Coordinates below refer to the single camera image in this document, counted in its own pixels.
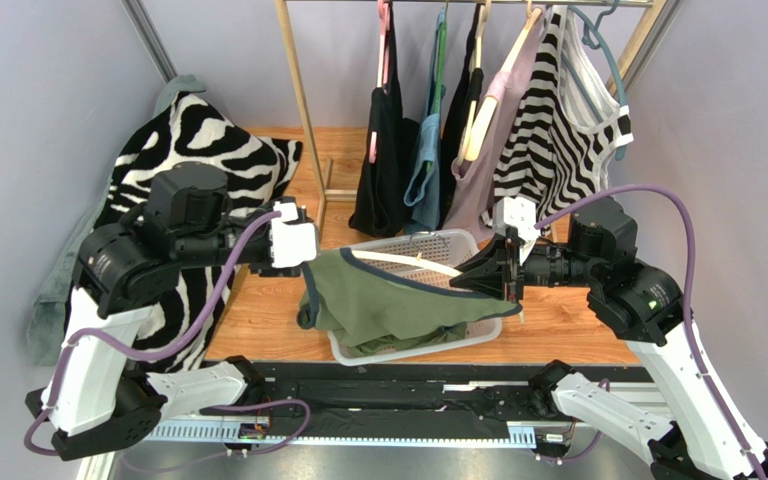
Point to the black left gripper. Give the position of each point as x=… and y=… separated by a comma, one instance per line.
x=257, y=268

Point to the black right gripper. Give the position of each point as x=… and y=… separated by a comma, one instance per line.
x=510, y=270

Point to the green tank top navy trim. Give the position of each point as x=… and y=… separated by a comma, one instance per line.
x=369, y=310

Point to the cream plastic hanger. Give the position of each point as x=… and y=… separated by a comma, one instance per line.
x=410, y=259

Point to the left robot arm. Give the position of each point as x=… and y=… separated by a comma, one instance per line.
x=99, y=400

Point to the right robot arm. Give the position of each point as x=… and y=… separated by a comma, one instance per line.
x=704, y=436

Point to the lilac ribbed tank top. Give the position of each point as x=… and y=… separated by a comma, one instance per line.
x=472, y=206

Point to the blue ribbed tank top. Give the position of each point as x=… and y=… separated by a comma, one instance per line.
x=422, y=194

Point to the black white striped tank top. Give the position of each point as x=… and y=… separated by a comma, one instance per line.
x=567, y=126

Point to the wooden hanger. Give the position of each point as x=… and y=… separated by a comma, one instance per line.
x=480, y=125

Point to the green hanger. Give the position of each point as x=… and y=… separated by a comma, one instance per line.
x=438, y=63

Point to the pink hanger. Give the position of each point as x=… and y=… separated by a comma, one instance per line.
x=378, y=66

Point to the white perforated plastic basket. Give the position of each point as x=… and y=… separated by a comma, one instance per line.
x=477, y=332

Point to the wooden clothes rack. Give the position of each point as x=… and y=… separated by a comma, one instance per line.
x=643, y=42

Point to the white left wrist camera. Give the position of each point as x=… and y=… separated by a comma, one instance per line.
x=294, y=236

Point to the black mounting rail base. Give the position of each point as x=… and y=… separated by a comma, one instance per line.
x=437, y=405

